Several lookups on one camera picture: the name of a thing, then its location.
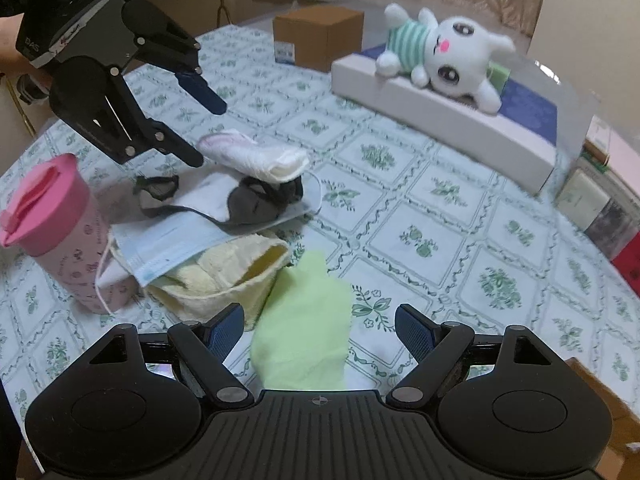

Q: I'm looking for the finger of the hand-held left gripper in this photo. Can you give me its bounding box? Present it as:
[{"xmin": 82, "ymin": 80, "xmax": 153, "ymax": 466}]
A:
[
  {"xmin": 122, "ymin": 0, "xmax": 228, "ymax": 115},
  {"xmin": 50, "ymin": 57, "xmax": 205, "ymax": 168}
]

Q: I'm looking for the small green block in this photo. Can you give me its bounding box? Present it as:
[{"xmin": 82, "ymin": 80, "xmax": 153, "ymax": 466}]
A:
[{"xmin": 487, "ymin": 62, "xmax": 511, "ymax": 93}]

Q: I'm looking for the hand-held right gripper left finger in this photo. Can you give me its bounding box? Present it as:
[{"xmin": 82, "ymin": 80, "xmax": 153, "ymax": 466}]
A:
[{"xmin": 87, "ymin": 302, "xmax": 256, "ymax": 409}]

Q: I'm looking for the light green cloth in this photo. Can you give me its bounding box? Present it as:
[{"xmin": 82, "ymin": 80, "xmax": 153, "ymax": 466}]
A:
[{"xmin": 250, "ymin": 251, "xmax": 353, "ymax": 391}]

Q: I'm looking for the white plush bunny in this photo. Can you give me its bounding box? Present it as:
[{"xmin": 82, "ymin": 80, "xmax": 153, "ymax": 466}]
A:
[{"xmin": 375, "ymin": 2, "xmax": 517, "ymax": 113}]

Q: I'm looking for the grey marbled book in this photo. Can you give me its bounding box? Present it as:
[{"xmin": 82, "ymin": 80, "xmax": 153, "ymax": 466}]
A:
[{"xmin": 585, "ymin": 199, "xmax": 640, "ymax": 261}]

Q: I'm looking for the yellow towel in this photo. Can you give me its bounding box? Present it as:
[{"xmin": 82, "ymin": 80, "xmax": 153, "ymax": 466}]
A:
[{"xmin": 142, "ymin": 232, "xmax": 293, "ymax": 331}]

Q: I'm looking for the white book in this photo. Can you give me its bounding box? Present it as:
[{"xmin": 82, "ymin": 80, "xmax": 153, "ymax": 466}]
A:
[{"xmin": 555, "ymin": 167, "xmax": 608, "ymax": 228}]

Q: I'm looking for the clear plastic sheet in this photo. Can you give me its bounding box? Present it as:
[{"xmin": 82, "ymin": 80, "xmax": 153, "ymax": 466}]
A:
[{"xmin": 520, "ymin": 52, "xmax": 608, "ymax": 196}]

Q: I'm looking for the thin book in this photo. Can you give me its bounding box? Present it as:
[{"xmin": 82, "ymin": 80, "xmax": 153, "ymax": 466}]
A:
[{"xmin": 582, "ymin": 135, "xmax": 613, "ymax": 171}]

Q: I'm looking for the cardboard box tray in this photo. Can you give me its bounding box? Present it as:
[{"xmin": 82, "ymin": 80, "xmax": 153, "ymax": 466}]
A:
[{"xmin": 565, "ymin": 357, "xmax": 640, "ymax": 466}]

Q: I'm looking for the floral printed tablecloth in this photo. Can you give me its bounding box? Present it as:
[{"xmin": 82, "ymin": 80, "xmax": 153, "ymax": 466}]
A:
[{"xmin": 0, "ymin": 25, "xmax": 640, "ymax": 480}]

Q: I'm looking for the person's left hand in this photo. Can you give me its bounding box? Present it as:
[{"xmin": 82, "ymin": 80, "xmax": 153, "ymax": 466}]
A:
[{"xmin": 0, "ymin": 15, "xmax": 28, "ymax": 75}]

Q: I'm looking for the red book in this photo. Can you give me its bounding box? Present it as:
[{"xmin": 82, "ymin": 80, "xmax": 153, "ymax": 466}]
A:
[{"xmin": 611, "ymin": 237, "xmax": 640, "ymax": 274}]

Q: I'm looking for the pink tumbler cup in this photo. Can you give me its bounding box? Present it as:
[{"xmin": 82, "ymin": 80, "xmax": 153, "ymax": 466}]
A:
[{"xmin": 0, "ymin": 154, "xmax": 138, "ymax": 315}]

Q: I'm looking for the small brown cardboard box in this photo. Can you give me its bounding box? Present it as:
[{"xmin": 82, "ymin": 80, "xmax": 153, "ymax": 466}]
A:
[{"xmin": 273, "ymin": 6, "xmax": 365, "ymax": 71}]

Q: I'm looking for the white flat box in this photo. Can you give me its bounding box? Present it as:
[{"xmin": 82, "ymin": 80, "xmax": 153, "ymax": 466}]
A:
[{"xmin": 331, "ymin": 42, "xmax": 561, "ymax": 196}]

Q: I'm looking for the blue face mask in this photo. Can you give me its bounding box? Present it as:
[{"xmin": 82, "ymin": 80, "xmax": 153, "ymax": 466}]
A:
[{"xmin": 97, "ymin": 215, "xmax": 236, "ymax": 311}]

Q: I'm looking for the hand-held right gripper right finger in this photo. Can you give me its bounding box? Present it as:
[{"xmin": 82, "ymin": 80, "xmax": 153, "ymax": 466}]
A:
[{"xmin": 386, "ymin": 304, "xmax": 556, "ymax": 409}]

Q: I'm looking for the white sock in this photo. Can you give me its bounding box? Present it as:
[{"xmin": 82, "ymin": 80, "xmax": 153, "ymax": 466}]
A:
[{"xmin": 197, "ymin": 130, "xmax": 310, "ymax": 184}]

